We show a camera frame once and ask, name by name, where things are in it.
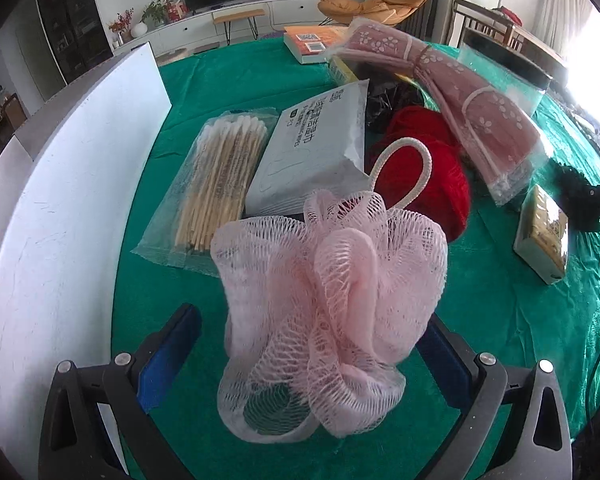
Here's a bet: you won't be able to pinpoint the black plastic bag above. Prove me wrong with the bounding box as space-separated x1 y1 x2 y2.
366 79 423 135

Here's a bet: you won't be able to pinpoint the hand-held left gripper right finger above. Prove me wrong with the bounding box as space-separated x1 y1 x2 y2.
419 315 573 480

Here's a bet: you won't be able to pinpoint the green tablecloth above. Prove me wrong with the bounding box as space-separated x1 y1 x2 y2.
111 35 600 480

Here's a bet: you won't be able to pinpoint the red yarn ball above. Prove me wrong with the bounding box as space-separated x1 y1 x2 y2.
367 105 472 241

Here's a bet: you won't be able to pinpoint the pink mesh bath loofah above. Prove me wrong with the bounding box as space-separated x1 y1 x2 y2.
211 137 449 443

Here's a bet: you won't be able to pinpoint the black lace cloth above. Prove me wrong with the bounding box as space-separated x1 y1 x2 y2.
552 157 600 233

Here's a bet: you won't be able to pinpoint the red flowers in vase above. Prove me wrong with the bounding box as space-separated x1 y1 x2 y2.
108 8 134 46

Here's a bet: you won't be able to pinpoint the wooden stool with black legs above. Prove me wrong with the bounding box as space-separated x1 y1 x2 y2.
212 8 266 45

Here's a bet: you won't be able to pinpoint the yellow tissue pack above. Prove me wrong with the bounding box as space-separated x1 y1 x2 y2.
513 184 571 286

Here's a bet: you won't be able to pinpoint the white television cabinet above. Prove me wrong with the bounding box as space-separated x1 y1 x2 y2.
111 0 331 53

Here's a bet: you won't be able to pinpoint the cotton swab packet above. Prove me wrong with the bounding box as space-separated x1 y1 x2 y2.
131 110 281 278

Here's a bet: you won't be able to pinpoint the pink floral towel pack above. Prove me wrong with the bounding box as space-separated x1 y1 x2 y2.
332 17 553 207

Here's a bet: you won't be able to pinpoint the clear jar with black lid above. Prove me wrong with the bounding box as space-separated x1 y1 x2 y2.
457 26 553 118

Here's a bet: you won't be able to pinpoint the black display cabinet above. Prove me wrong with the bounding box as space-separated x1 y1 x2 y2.
34 0 113 86

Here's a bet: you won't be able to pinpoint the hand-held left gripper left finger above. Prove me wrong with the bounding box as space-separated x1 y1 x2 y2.
39 302 203 480

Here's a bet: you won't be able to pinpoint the yellow and black packet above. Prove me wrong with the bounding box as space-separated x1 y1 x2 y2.
328 54 361 85

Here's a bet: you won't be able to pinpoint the orange book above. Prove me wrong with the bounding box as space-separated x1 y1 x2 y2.
282 25 353 66

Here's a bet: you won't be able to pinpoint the grey wet wipes pack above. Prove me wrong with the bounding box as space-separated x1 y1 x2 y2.
244 79 372 218

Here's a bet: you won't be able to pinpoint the round beige cushion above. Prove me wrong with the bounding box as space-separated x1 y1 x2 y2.
156 42 221 66

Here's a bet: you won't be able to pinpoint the white sheer curtain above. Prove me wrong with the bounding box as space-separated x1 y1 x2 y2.
535 0 596 61

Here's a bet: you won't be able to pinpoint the white storage box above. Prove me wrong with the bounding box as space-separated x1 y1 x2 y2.
0 42 173 480

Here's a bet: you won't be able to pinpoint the orange lounge chair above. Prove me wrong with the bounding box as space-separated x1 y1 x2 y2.
317 0 431 26

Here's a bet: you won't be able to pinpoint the bushy green potted plant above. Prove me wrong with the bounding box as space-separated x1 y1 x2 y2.
141 0 173 28

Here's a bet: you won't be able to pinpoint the dark wooden chair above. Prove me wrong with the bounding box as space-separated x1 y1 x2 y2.
452 0 513 46

